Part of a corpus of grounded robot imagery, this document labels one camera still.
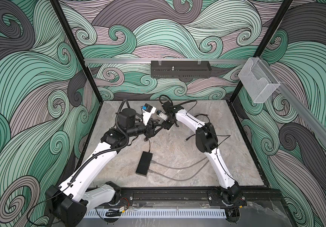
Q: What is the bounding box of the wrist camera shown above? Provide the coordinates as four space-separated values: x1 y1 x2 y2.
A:
156 110 168 121
142 103 156 126

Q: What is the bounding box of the black network switch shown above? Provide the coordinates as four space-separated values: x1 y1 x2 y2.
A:
136 151 153 176

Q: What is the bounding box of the grey ethernet cable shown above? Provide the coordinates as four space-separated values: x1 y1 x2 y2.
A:
147 157 210 182

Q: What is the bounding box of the aluminium wall rail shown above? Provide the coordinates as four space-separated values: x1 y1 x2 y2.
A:
84 58 248 64

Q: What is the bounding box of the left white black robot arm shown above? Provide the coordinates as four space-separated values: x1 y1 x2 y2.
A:
45 100 158 227

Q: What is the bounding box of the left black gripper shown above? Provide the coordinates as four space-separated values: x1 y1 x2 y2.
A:
127 118 163 139

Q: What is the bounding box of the black wall tray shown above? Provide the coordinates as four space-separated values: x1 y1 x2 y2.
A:
150 61 212 81

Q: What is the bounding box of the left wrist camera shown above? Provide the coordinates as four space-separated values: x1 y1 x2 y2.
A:
142 103 156 126

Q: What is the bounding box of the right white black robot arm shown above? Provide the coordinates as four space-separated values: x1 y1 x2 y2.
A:
158 95 241 204

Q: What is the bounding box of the black power adapter with cable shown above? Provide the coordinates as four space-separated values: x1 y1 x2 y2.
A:
144 135 151 153

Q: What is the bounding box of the white slotted cable duct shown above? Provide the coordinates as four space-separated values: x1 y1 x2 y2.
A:
84 209 226 219

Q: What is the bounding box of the clear plastic wall holder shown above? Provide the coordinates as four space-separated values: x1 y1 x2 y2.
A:
239 57 280 103

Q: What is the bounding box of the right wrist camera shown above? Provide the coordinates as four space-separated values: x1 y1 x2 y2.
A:
156 110 168 121

